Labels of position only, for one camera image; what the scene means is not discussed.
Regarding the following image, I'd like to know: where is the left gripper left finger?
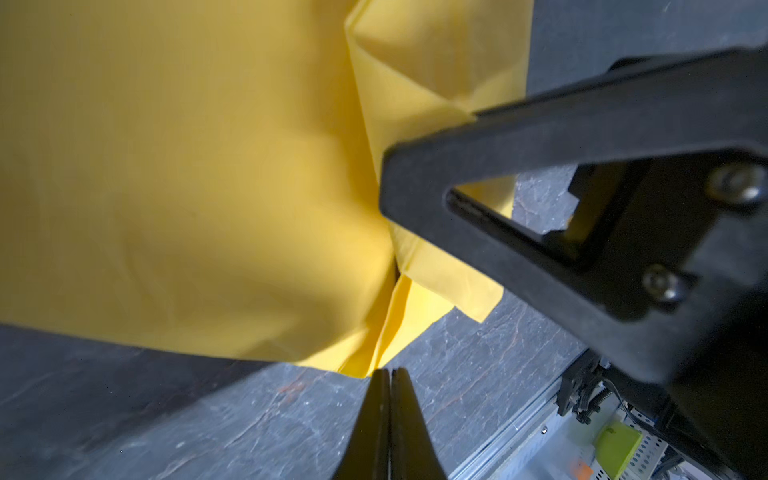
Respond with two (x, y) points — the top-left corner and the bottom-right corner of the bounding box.
(333, 370), (391, 480)

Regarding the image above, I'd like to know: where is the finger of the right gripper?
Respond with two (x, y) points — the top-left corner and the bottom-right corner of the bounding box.
(379, 47), (767, 354)

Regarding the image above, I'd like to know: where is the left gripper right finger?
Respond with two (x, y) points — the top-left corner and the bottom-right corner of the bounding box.
(391, 368), (447, 480)

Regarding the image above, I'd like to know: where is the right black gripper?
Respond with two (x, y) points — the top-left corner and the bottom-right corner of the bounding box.
(569, 151), (767, 479)

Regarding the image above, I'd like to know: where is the yellow paper napkin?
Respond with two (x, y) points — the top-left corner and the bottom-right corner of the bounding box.
(1, 1), (533, 378)

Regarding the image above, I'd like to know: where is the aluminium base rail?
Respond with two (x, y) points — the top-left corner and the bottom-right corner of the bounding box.
(450, 351), (733, 479)

